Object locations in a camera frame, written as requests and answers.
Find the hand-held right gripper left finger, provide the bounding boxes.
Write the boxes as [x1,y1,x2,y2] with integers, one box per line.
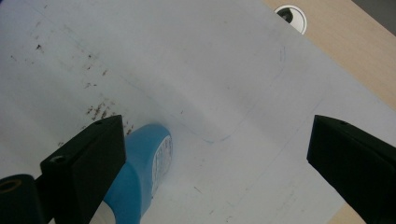
[39,114,127,224]

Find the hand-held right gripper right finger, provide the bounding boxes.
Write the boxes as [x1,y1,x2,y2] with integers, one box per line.
[306,114,396,224]

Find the blue bottle with white label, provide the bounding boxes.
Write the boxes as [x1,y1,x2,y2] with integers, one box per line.
[90,123,174,224]

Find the white paper sheet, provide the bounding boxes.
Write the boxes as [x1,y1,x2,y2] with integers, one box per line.
[0,0,396,224]

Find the white round cable grommet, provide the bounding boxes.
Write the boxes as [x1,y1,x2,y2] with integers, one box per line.
[274,4,308,35]

